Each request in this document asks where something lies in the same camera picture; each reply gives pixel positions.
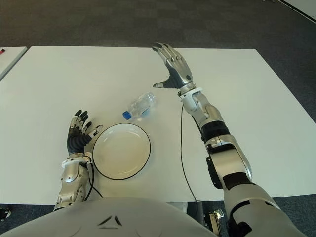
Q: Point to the white plate black rim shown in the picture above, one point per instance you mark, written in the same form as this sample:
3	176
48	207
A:
122	150

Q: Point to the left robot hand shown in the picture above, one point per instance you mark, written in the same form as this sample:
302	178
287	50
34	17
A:
76	140

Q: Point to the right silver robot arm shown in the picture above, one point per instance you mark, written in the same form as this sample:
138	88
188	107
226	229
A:
229	158

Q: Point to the dark table leg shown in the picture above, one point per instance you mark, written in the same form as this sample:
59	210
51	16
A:
196	212

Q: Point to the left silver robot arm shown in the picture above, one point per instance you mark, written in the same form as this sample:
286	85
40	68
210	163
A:
71	172

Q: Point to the clear water bottle blue cap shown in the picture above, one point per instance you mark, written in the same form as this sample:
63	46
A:
142	105

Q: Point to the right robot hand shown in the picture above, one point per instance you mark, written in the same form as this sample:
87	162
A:
179	71

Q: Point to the black caster wheel stand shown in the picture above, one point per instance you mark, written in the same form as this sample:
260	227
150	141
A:
5	213

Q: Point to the metal bracket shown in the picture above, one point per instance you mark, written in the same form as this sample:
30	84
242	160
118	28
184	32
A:
217	219

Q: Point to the grey robot torso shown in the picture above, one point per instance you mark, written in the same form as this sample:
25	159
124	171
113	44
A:
111	219

